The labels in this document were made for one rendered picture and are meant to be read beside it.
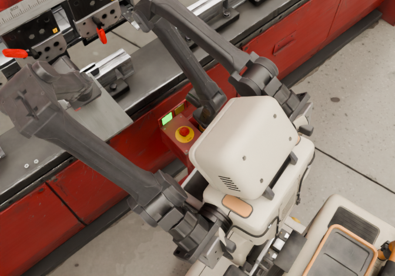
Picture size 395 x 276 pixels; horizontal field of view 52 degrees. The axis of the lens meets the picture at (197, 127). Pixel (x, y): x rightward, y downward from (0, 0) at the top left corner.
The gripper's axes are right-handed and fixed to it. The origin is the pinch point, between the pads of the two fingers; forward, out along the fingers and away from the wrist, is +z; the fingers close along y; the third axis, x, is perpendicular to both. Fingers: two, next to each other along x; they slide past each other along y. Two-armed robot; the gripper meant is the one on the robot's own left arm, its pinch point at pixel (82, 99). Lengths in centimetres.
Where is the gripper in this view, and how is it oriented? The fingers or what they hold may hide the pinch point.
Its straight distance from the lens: 140.5
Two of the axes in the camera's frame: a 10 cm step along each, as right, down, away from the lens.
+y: -7.7, 5.6, -3.0
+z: -2.7, 1.4, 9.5
